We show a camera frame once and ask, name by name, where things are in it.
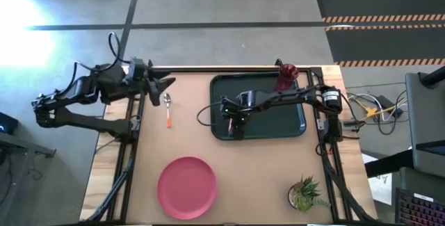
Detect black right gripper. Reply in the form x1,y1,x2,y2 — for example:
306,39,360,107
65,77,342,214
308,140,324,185
220,95,248,140

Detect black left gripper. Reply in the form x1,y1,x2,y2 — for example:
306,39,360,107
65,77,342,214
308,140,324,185
124,57,177,107

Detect metal spoon orange handle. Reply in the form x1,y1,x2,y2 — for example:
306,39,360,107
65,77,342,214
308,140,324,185
163,92,172,129

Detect dark green plastic tray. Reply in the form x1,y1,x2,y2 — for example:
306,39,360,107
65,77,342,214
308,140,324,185
209,72,307,141

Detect pink round plate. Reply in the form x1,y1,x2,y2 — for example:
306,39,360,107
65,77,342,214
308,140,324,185
156,155,218,220

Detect red faceted plastic cup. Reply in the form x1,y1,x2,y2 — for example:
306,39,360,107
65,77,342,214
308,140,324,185
273,63,300,93

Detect potted succulent plant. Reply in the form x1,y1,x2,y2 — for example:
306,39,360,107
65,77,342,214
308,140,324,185
286,175,331,213

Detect black power adapter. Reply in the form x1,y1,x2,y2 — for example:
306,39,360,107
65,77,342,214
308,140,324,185
376,95,396,111

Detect white paper sheet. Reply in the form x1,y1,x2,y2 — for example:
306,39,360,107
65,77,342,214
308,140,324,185
361,153,394,206

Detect black stand base bar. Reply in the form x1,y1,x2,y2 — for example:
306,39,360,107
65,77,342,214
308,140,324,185
364,148,423,179

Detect black box blue light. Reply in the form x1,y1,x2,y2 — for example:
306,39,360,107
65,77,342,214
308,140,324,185
0,111,19,136

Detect black hazard-striped floor mat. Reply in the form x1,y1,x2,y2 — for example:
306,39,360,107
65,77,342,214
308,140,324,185
314,0,445,24
325,24,445,68

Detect grey monitor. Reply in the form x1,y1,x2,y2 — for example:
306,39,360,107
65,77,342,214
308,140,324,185
405,65,445,178

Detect backlit black keyboard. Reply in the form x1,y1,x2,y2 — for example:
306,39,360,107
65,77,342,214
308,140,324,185
394,187,445,226

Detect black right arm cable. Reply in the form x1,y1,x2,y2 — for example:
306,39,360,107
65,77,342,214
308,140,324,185
196,99,227,128

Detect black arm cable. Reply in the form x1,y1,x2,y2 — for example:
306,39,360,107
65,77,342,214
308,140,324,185
196,99,227,128
71,32,131,76

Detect black aluminium table frame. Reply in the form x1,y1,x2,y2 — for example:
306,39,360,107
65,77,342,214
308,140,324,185
83,66,380,225

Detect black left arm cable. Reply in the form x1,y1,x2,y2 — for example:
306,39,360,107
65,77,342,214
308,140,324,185
71,32,131,76

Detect white cable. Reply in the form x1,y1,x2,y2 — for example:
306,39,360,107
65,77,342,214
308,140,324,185
346,92,387,121

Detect yellow cable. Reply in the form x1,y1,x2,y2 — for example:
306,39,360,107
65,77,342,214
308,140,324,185
357,99,407,121

